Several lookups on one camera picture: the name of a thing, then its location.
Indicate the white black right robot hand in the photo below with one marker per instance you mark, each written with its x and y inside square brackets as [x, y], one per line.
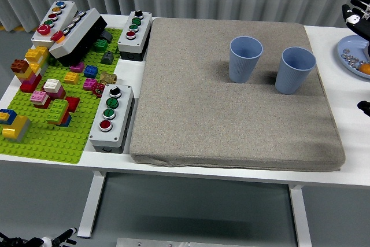
[361, 25]

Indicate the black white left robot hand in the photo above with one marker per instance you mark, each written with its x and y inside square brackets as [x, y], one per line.
[66, 234]

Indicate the blue ribbed plastic cup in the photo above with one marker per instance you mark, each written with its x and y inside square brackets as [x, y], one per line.
[241, 67]
[292, 76]

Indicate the blue plate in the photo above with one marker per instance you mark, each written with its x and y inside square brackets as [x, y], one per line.
[351, 43]

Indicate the white table leg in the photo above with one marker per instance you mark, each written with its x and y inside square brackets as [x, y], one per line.
[300, 218]
[91, 203]

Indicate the small orange fruit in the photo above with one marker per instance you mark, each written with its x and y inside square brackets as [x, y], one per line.
[365, 69]

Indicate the green studded building baseplate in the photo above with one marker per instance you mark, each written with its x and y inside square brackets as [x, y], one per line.
[57, 143]

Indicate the grey building brick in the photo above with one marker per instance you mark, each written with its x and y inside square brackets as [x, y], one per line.
[23, 134]

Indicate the blue building brick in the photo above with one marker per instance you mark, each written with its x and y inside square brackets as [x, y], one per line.
[10, 114]
[67, 121]
[91, 71]

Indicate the large yellow building brick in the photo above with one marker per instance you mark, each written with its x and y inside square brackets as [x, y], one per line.
[14, 127]

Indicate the green building brick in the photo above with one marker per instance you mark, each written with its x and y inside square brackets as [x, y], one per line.
[57, 108]
[100, 45]

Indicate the grey four-button control box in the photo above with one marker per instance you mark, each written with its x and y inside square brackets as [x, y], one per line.
[143, 31]
[121, 117]

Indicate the red building brick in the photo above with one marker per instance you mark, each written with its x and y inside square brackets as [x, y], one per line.
[44, 105]
[73, 103]
[29, 87]

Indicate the magenta building brick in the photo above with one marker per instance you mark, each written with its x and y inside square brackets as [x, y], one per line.
[30, 79]
[77, 67]
[90, 84]
[59, 94]

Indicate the pink building brick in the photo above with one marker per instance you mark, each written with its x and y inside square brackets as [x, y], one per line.
[39, 96]

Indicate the white building brick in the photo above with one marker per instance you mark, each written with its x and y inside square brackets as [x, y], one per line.
[44, 66]
[52, 84]

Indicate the brown building brick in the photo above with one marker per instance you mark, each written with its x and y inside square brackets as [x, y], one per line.
[18, 66]

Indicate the grey-brown fabric mat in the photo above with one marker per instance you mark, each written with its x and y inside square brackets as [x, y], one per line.
[202, 99]

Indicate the dark grey sloped brick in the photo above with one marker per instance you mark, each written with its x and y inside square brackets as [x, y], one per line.
[107, 58]

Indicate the grey control box black base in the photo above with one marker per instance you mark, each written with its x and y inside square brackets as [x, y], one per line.
[78, 34]

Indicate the black curved building piece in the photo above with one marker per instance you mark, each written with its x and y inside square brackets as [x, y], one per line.
[106, 36]

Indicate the white five-button control box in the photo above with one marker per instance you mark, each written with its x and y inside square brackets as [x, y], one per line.
[65, 12]

